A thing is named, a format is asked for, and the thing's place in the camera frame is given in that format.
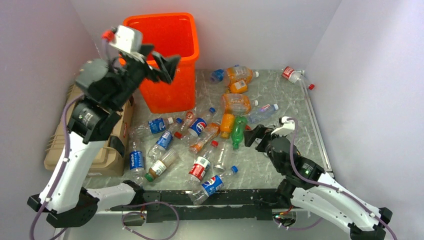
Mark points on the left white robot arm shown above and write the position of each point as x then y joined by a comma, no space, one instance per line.
105,89

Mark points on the red cap clear bottle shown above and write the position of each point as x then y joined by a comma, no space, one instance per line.
187,121

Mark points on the pepsi bottle centre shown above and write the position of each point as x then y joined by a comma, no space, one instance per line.
201,122

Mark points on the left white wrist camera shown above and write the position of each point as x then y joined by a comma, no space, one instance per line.
123,38

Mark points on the red label cola bottle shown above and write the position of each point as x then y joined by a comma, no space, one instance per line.
202,163

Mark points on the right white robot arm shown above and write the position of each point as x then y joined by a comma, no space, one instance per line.
308,186

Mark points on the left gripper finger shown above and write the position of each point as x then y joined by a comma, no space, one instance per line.
142,53
166,68

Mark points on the orange plastic bin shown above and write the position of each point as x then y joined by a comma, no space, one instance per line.
174,36

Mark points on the orange tea bottle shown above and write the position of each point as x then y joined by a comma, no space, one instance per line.
209,133

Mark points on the small orange bottle far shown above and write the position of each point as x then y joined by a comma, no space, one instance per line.
238,87

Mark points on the blue label water bottle left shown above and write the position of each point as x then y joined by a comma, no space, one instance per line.
136,162

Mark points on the brown tea bottle green cap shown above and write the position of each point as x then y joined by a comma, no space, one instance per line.
161,165

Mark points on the green plastic bottle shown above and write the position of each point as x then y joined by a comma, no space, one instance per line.
237,134

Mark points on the blue crushed bottle far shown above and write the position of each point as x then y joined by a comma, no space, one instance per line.
217,76

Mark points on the large orange juice bottle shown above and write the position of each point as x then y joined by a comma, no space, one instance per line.
238,73

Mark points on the black base frame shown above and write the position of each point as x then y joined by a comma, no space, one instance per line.
245,203

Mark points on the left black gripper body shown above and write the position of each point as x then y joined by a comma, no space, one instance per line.
137,71

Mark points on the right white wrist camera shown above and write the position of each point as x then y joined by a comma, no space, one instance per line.
286,126

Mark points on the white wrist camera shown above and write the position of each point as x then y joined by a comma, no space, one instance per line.
286,126
123,38

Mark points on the pepsi bottle front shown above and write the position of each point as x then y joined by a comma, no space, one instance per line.
201,193

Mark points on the red label bottle far corner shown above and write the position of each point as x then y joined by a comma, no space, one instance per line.
296,77

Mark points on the blue label water bottle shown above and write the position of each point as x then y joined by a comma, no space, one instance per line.
136,162
164,141

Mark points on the clear purple label bottle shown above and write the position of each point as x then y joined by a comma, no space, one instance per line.
262,113

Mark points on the wide orange label bottle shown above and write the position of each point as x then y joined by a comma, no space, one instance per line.
237,104

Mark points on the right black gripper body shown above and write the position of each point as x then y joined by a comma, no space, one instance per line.
262,145

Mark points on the orange soda bottle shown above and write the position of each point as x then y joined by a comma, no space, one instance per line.
226,125

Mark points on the blue label water bottle middle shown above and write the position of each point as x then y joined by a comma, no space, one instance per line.
164,141

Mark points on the clear bottle white cap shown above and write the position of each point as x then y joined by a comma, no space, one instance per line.
224,156

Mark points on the pepsi bottle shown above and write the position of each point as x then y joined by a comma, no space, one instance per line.
201,193
201,122

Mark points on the blue label bottle white cap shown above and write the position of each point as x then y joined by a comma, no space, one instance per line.
151,127

